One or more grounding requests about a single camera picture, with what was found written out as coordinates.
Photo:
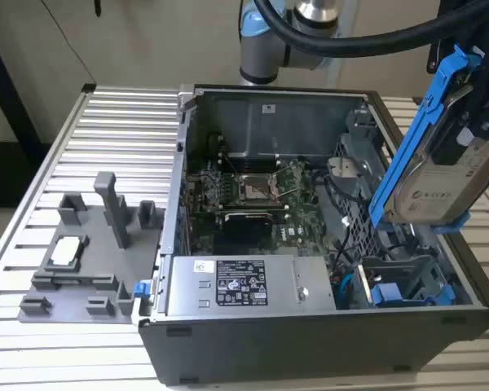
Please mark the hard disk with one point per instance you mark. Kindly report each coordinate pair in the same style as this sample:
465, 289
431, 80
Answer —
385, 295
432, 191

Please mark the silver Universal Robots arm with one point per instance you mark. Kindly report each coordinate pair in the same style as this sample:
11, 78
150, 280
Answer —
265, 53

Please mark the perforated metal drive cage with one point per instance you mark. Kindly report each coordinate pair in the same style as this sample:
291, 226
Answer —
350, 220

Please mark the green motherboard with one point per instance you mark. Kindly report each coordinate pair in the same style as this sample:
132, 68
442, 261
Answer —
305, 216

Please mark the CPU socket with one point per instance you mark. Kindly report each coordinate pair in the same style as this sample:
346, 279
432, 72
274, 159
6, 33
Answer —
252, 191

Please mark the black graphics card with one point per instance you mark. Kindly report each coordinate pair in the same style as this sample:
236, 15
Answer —
244, 230

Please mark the black open PC case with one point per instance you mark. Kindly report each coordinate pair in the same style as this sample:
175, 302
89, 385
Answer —
269, 350

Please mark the silver power supply unit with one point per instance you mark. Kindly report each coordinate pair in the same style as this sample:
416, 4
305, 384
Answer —
187, 285

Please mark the blue case latch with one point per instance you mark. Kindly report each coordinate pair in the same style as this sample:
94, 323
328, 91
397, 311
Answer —
142, 289

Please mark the black table corner cap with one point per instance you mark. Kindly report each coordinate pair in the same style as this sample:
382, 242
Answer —
89, 87

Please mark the black hanging object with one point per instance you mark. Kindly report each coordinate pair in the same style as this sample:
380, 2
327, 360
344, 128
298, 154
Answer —
98, 8

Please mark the grey parts rack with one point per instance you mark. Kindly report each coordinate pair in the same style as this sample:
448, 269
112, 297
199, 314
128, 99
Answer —
98, 260

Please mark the silver CPU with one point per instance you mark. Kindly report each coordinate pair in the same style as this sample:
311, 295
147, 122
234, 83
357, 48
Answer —
66, 250

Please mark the black box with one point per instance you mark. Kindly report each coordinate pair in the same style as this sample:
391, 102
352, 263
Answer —
12, 175

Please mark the silver metal bracket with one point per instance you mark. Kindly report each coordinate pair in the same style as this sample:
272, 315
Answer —
342, 169

